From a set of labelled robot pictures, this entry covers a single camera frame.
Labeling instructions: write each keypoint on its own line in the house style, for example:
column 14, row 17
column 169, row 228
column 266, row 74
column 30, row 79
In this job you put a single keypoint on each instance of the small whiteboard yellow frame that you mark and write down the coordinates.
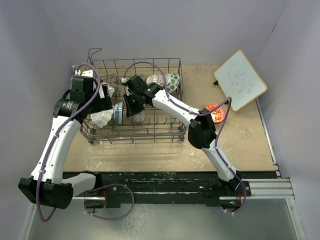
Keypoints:
column 238, row 79

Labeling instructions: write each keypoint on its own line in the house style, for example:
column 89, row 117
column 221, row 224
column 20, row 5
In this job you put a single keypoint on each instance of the brown patterned white bowl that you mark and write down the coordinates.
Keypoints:
column 156, row 78

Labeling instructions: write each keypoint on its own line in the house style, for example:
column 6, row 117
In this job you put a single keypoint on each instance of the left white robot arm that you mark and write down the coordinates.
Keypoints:
column 58, row 142

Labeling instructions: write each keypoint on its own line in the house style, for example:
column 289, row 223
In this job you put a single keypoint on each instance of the green leaf patterned bowl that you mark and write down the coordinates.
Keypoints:
column 172, row 81

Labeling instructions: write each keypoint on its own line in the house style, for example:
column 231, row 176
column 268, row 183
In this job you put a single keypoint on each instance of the white fluted bowl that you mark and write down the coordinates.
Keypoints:
column 101, row 119

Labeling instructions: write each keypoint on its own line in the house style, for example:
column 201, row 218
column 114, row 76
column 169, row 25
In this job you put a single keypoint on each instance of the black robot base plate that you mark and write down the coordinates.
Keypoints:
column 172, row 188

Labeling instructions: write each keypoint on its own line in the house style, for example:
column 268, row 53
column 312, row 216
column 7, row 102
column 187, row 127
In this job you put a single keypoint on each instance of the grey wire dish rack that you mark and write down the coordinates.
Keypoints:
column 158, row 126

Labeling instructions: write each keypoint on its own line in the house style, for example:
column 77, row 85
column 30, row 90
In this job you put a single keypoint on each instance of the purple striped bowl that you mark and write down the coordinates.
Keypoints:
column 139, row 117

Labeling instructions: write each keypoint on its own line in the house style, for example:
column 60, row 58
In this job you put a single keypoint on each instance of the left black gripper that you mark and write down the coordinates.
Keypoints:
column 103, row 104

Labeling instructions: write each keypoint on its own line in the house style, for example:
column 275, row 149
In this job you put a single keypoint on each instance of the orange red patterned bowl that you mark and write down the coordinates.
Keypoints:
column 218, row 115

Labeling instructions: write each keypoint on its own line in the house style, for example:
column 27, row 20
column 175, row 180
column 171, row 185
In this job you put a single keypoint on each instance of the aluminium rail frame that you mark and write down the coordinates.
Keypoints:
column 263, row 186

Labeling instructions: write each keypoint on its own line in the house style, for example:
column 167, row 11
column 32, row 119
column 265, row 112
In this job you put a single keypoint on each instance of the white cup with handle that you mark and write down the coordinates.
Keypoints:
column 111, row 90

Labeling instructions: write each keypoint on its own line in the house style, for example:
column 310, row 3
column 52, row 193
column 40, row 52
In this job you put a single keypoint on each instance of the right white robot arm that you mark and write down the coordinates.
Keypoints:
column 201, row 129

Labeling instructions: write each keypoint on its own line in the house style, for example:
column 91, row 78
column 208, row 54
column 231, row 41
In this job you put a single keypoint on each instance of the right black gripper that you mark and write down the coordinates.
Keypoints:
column 132, row 109

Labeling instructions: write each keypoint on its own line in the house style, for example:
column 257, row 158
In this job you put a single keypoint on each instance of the blue floral white bowl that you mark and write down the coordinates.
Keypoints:
column 118, row 113

